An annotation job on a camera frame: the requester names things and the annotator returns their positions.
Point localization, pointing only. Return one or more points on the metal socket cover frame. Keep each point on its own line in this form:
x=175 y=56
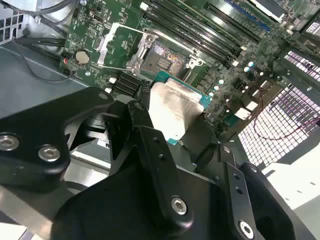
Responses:
x=106 y=45

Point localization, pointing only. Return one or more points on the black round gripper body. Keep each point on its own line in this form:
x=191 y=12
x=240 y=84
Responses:
x=120 y=212

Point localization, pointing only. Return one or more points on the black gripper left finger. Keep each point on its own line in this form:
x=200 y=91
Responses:
x=30 y=130

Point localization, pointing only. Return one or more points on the silver CPU green edge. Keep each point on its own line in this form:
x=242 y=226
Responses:
x=175 y=105

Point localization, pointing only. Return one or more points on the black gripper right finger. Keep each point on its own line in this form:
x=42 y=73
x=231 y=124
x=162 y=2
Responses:
x=235 y=180

